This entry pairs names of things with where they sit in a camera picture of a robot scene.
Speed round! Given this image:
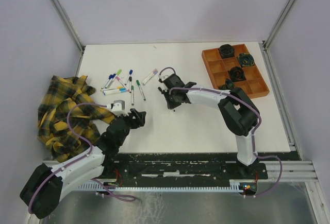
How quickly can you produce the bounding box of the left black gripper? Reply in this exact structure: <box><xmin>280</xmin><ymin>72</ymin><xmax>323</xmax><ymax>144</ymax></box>
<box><xmin>113</xmin><ymin>108</ymin><xmax>146</xmax><ymax>146</ymax></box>

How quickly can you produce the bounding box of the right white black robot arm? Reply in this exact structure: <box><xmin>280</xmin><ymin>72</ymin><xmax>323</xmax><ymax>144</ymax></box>
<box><xmin>158</xmin><ymin>73</ymin><xmax>261</xmax><ymax>178</ymax></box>

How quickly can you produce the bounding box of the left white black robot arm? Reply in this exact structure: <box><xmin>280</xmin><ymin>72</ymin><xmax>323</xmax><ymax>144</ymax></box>
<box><xmin>20</xmin><ymin>108</ymin><xmax>146</xmax><ymax>219</ymax></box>

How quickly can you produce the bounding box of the pastel purple highlighter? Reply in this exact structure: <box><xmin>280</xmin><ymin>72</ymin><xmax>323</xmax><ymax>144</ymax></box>
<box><xmin>142</xmin><ymin>69</ymin><xmax>158</xmax><ymax>85</ymax></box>

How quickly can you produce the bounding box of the yellow capped highlighter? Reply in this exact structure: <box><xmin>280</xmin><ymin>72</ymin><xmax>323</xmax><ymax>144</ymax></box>
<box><xmin>101</xmin><ymin>86</ymin><xmax>125</xmax><ymax>92</ymax></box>

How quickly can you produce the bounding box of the dark green rolled sock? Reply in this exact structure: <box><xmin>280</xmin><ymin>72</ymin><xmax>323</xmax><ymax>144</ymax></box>
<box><xmin>219</xmin><ymin>78</ymin><xmax>235</xmax><ymax>90</ymax></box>

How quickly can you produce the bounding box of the black orange rolled sock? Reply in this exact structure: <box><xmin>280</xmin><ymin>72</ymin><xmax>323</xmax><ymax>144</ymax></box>
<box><xmin>228</xmin><ymin>66</ymin><xmax>246</xmax><ymax>82</ymax></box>

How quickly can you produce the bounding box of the black rolled sock top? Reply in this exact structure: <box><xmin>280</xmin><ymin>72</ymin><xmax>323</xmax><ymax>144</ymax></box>
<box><xmin>218</xmin><ymin>44</ymin><xmax>235</xmax><ymax>59</ymax></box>

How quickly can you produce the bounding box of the orange compartment tray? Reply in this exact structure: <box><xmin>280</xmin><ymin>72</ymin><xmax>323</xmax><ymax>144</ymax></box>
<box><xmin>202</xmin><ymin>44</ymin><xmax>270</xmax><ymax>98</ymax></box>

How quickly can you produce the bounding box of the green blue rolled sock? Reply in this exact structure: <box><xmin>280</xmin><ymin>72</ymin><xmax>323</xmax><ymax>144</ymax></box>
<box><xmin>237</xmin><ymin>53</ymin><xmax>255</xmax><ymax>67</ymax></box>

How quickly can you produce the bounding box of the yellow plaid cloth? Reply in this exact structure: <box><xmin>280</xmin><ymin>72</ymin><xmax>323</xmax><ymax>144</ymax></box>
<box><xmin>38</xmin><ymin>75</ymin><xmax>115</xmax><ymax>163</ymax></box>

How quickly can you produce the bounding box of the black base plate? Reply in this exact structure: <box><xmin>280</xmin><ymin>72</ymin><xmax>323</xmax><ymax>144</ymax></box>
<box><xmin>98</xmin><ymin>153</ymin><xmax>268</xmax><ymax>187</ymax></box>

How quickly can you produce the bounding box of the white cable duct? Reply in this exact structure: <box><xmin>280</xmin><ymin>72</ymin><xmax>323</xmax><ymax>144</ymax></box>
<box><xmin>74</xmin><ymin>181</ymin><xmax>252</xmax><ymax>193</ymax></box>

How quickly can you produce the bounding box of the right aluminium frame post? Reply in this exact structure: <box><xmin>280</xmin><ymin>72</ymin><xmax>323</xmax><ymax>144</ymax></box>
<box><xmin>262</xmin><ymin>0</ymin><xmax>310</xmax><ymax>51</ymax></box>

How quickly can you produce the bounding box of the aluminium frame post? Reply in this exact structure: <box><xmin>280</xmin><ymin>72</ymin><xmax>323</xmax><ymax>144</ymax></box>
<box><xmin>262</xmin><ymin>0</ymin><xmax>310</xmax><ymax>51</ymax></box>
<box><xmin>38</xmin><ymin>0</ymin><xmax>85</xmax><ymax>52</ymax></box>

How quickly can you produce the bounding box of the left aluminium frame post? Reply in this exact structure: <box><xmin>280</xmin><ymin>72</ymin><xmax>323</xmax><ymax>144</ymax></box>
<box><xmin>38</xmin><ymin>0</ymin><xmax>85</xmax><ymax>52</ymax></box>

